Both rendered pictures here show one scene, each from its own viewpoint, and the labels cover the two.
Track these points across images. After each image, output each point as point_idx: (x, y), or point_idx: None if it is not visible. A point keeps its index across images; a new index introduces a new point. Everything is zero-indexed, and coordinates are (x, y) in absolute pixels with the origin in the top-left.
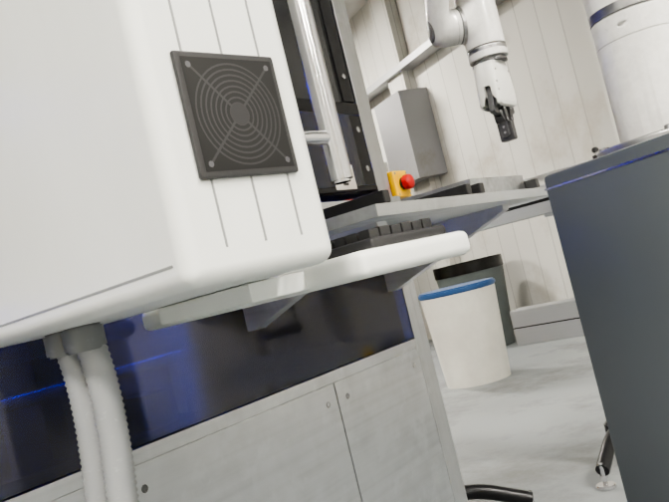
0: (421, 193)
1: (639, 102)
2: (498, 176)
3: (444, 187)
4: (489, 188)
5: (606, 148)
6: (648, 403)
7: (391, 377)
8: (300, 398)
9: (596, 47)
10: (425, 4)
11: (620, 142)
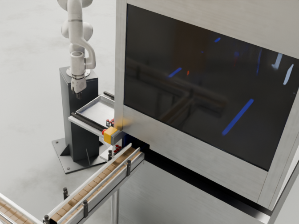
0: (112, 100)
1: None
2: (88, 103)
3: (107, 98)
4: (94, 102)
5: (90, 70)
6: None
7: None
8: None
9: (85, 55)
10: (94, 54)
11: (85, 71)
